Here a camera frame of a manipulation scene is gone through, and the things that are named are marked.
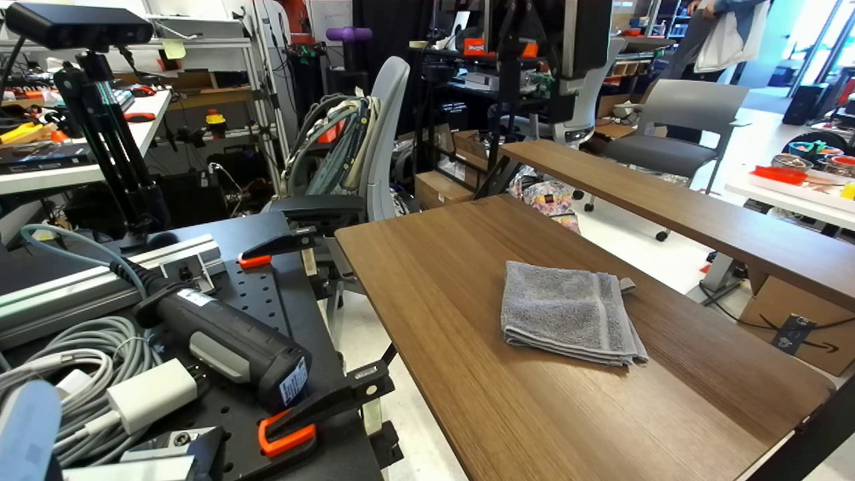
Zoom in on grey folded towel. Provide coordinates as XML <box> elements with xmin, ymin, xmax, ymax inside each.
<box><xmin>498</xmin><ymin>258</ymin><xmax>650</xmax><ymax>368</ymax></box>

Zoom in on small cardboard box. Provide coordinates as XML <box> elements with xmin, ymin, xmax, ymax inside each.
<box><xmin>412</xmin><ymin>167</ymin><xmax>490</xmax><ymax>211</ymax></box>

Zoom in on light grey office chair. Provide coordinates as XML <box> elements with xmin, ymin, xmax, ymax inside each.
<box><xmin>359</xmin><ymin>52</ymin><xmax>414</xmax><ymax>225</ymax></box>

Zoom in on multicoloured patterned object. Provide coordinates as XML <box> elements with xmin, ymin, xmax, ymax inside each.
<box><xmin>515</xmin><ymin>171</ymin><xmax>586</xmax><ymax>234</ymax></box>

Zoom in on black clamp with small orange tip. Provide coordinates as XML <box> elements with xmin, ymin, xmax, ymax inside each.
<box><xmin>235</xmin><ymin>225</ymin><xmax>346</xmax><ymax>297</ymax></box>

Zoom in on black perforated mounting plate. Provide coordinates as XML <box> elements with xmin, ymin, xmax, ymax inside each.
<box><xmin>131</xmin><ymin>207</ymin><xmax>390</xmax><ymax>481</ymax></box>

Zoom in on black handheld device blue label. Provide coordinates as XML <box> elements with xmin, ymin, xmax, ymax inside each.
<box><xmin>131</xmin><ymin>285</ymin><xmax>315</xmax><ymax>410</ymax></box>

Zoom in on black monitor back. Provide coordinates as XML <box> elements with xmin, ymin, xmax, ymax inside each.
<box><xmin>531</xmin><ymin>0</ymin><xmax>618</xmax><ymax>82</ymax></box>

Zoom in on long wooden desk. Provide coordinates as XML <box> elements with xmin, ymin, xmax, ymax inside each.
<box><xmin>499</xmin><ymin>137</ymin><xmax>855</xmax><ymax>309</ymax></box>

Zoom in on grey chair with metal legs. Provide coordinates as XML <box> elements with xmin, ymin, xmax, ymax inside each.
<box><xmin>601</xmin><ymin>78</ymin><xmax>752</xmax><ymax>194</ymax></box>

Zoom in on white power adapter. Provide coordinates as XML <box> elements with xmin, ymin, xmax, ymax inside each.
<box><xmin>104</xmin><ymin>358</ymin><xmax>203</xmax><ymax>438</ymax></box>

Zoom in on red toy block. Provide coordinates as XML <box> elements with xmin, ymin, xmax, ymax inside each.
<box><xmin>752</xmin><ymin>163</ymin><xmax>809</xmax><ymax>187</ymax></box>

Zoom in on standing person in white top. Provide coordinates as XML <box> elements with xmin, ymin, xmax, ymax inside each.
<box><xmin>662</xmin><ymin>0</ymin><xmax>772</xmax><ymax>88</ymax></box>

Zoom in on cluttered white workbench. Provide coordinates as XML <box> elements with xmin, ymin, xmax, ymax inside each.
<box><xmin>0</xmin><ymin>82</ymin><xmax>173</xmax><ymax>197</ymax></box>

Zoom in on white table board with toys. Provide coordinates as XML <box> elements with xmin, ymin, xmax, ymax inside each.
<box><xmin>725</xmin><ymin>143</ymin><xmax>855</xmax><ymax>234</ymax></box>

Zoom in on cardboard box under desk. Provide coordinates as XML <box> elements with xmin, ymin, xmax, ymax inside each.
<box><xmin>736</xmin><ymin>274</ymin><xmax>855</xmax><ymax>378</ymax></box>

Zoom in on small black gadget on cardboard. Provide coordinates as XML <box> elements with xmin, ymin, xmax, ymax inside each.
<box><xmin>769</xmin><ymin>313</ymin><xmax>815</xmax><ymax>354</ymax></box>

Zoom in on light blue cylinder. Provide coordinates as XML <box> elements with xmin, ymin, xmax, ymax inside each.
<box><xmin>0</xmin><ymin>378</ymin><xmax>65</xmax><ymax>481</ymax></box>

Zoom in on black clamp with orange handle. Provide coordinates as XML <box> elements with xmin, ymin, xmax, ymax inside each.
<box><xmin>253</xmin><ymin>344</ymin><xmax>398</xmax><ymax>461</ymax></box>

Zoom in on grey desk leg bracket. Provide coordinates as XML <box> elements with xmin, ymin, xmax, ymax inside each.
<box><xmin>697</xmin><ymin>251</ymin><xmax>749</xmax><ymax>305</ymax></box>

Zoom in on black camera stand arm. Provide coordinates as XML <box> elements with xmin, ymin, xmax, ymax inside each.
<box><xmin>52</xmin><ymin>48</ymin><xmax>173</xmax><ymax>234</ymax></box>

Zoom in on aluminium profile rail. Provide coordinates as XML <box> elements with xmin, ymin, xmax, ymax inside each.
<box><xmin>0</xmin><ymin>234</ymin><xmax>225</xmax><ymax>349</ymax></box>

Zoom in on grey cable bundle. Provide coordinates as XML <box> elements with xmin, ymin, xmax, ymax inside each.
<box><xmin>0</xmin><ymin>222</ymin><xmax>171</xmax><ymax>471</ymax></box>

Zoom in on black stereo camera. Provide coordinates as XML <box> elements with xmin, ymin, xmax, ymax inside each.
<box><xmin>2</xmin><ymin>0</ymin><xmax>156</xmax><ymax>51</ymax></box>

